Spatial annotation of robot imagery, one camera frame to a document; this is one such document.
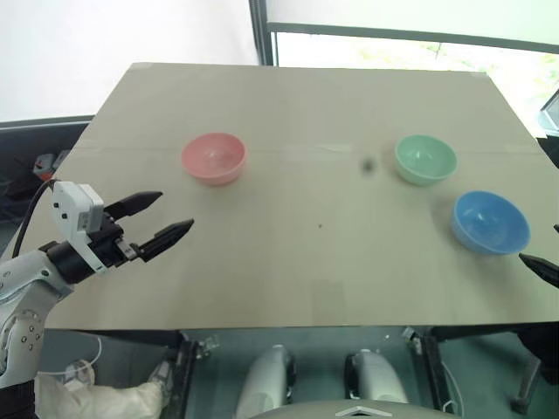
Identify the dark window frame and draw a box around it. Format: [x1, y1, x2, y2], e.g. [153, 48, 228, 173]
[247, 0, 559, 67]

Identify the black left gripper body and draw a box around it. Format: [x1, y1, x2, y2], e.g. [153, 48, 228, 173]
[86, 212, 137, 268]

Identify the pink red bowl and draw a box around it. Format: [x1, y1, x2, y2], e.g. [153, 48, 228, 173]
[181, 132, 248, 188]

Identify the black table leg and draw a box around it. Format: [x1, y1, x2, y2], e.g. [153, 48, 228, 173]
[408, 326, 458, 412]
[170, 331, 200, 419]

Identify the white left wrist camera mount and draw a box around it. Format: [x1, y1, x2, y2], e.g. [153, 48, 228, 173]
[51, 180, 108, 274]

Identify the grey robot torso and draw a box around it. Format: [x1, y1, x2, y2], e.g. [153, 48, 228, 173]
[247, 401, 462, 419]

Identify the green bowl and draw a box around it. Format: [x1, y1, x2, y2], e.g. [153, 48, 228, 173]
[394, 134, 459, 188]

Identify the blue bowl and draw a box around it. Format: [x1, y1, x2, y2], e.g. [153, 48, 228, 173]
[451, 189, 532, 257]

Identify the red and white tool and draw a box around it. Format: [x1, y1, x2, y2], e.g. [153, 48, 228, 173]
[33, 150, 71, 181]

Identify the silver left robot leg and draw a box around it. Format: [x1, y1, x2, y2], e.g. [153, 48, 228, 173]
[235, 344, 297, 419]

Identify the dark metal stand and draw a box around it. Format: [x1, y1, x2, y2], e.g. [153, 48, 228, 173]
[511, 352, 544, 415]

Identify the silver right robot leg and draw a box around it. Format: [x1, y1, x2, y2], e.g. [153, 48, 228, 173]
[343, 348, 410, 405]

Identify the silver robot leg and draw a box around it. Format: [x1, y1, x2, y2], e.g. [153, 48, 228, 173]
[343, 348, 410, 405]
[235, 344, 297, 419]

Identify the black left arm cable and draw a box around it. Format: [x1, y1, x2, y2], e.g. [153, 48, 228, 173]
[11, 178, 59, 259]

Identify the white cloth bag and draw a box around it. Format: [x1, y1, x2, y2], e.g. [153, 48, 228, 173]
[34, 369, 166, 419]

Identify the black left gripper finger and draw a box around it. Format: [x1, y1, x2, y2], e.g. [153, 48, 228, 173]
[103, 190, 164, 220]
[130, 218, 195, 264]

